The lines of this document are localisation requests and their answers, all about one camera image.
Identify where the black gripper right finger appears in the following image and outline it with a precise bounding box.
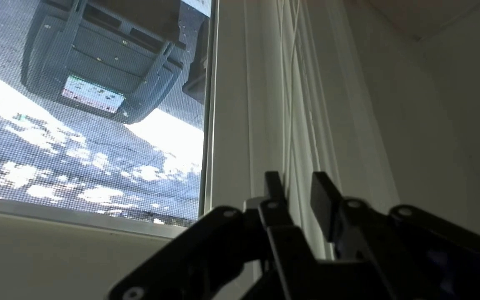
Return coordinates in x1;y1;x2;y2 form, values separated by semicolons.
310;171;480;300

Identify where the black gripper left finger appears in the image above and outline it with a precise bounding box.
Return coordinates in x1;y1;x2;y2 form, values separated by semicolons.
108;171;315;300

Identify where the white framed glass window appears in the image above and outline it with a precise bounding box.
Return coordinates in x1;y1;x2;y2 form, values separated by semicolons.
0;0;221;239

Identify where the dark parked vehicle outside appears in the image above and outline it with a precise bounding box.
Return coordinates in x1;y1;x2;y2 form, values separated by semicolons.
20;0;186;126

